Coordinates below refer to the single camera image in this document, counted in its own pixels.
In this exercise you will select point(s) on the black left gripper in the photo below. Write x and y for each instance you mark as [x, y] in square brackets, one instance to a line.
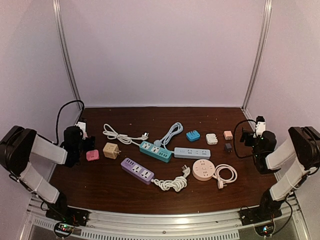
[89, 143]

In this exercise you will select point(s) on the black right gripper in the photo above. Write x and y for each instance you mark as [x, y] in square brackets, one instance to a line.
[249, 134]

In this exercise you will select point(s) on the small pink charger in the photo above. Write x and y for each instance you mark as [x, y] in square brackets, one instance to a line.
[228, 135]

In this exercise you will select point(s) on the dark grey charger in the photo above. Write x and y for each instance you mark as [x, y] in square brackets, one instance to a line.
[228, 147]

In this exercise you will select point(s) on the beige cube socket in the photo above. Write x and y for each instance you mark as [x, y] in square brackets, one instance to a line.
[111, 150]

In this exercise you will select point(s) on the white plug adapter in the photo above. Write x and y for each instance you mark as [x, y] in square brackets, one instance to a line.
[211, 138]

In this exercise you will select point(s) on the blue plug adapter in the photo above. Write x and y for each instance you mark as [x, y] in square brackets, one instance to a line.
[193, 135]

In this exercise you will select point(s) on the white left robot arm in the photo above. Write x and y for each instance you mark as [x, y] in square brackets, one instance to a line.
[29, 158]

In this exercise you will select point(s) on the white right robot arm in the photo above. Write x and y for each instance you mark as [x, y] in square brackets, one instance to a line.
[297, 158]

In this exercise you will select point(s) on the purple power strip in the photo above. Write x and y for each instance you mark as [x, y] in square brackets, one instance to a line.
[138, 171]

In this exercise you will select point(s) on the grey-blue power strip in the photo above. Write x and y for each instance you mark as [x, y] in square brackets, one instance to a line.
[191, 153]

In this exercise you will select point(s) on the teal power strip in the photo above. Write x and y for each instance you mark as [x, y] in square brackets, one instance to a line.
[156, 152]

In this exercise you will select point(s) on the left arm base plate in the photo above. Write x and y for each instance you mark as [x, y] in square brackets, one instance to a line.
[61, 212]

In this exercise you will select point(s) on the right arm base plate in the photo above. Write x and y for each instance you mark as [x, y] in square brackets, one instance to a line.
[260, 215]

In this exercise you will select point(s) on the aluminium front rail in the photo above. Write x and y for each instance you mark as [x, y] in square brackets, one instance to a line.
[104, 225]

